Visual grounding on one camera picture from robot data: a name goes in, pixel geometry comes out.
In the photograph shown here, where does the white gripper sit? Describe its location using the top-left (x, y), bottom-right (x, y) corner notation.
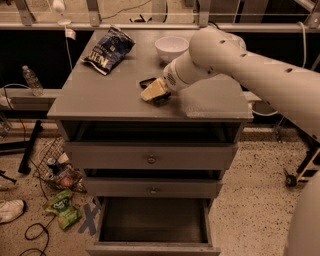
top-left (140, 53), bottom-right (214, 103)

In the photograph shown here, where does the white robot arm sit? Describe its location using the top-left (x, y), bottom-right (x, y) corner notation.
top-left (141, 26), bottom-right (320, 256)

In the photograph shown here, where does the grey drawer cabinet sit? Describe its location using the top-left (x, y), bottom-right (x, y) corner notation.
top-left (46, 28), bottom-right (254, 201)

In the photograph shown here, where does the grey top drawer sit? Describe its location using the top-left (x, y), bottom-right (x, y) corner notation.
top-left (64, 142), bottom-right (238, 170)

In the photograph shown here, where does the grey middle drawer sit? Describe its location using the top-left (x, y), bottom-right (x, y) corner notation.
top-left (83, 177), bottom-right (222, 199)

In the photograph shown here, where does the grey open bottom drawer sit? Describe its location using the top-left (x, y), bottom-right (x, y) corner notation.
top-left (86, 198), bottom-right (221, 256)

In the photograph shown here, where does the white bowl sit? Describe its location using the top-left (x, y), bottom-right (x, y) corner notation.
top-left (155, 36), bottom-right (189, 63)

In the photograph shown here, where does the blue chip bag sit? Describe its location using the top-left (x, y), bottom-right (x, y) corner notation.
top-left (82, 26), bottom-right (135, 76)

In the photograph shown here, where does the clear plastic water bottle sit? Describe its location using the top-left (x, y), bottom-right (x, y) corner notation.
top-left (22, 65), bottom-right (43, 97)

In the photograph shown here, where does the blue tape cross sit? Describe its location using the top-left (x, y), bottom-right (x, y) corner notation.
top-left (78, 204), bottom-right (99, 236)

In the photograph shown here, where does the green snack bag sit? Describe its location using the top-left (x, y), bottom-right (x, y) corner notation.
top-left (42, 189), bottom-right (81, 230)

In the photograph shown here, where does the black bar on floor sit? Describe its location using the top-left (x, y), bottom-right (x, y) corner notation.
top-left (18, 120), bottom-right (43, 175)

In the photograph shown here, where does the wheeled cart base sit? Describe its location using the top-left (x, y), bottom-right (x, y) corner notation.
top-left (284, 147), bottom-right (320, 187)

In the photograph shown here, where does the white sneaker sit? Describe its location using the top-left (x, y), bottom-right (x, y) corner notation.
top-left (0, 200), bottom-right (26, 224)

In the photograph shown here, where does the wire basket with items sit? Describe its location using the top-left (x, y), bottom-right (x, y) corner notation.
top-left (35, 137), bottom-right (86, 193)

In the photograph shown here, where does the black floor cable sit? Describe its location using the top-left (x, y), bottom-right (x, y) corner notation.
top-left (18, 156), bottom-right (58, 256)

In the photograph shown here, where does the white hanging cable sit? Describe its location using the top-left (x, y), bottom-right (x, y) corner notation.
top-left (251, 21), bottom-right (308, 118)

